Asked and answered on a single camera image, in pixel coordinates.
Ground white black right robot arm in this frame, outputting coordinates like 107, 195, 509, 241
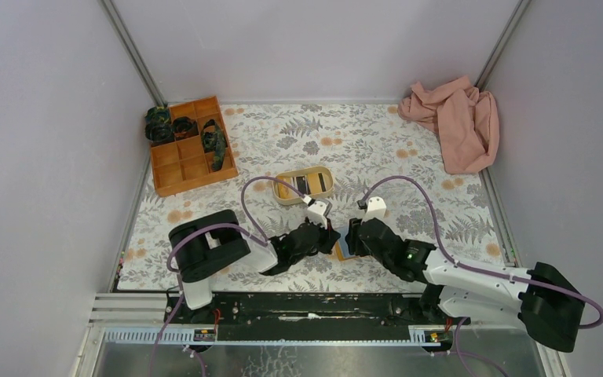
345, 218, 585, 353

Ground orange compartment organizer tray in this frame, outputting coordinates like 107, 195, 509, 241
151, 97, 238, 197

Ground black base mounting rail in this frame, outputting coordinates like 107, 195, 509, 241
163, 292, 459, 346

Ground dark rolled strap in tray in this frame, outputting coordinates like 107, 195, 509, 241
171, 116, 199, 141

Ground beige oval plastic tray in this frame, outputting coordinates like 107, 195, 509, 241
272, 166, 334, 206

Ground pink crumpled cloth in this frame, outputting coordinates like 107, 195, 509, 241
397, 75, 500, 174

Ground dark camouflage strap in tray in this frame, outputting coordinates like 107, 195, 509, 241
200, 119, 228, 173

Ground yellow leather card holder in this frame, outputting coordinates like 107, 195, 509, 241
333, 226, 356, 262

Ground orange card with black stripe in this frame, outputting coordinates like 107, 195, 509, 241
306, 172, 327, 195

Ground dark camouflage rolled strap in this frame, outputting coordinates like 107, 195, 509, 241
144, 106, 176, 146

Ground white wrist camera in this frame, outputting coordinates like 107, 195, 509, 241
302, 196, 332, 229
357, 196, 387, 221

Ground floral patterned table mat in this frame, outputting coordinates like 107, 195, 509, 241
116, 104, 504, 291

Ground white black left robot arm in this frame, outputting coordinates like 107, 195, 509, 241
167, 210, 340, 309

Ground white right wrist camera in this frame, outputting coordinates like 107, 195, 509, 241
357, 196, 387, 221

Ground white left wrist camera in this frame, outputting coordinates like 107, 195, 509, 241
302, 196, 332, 229

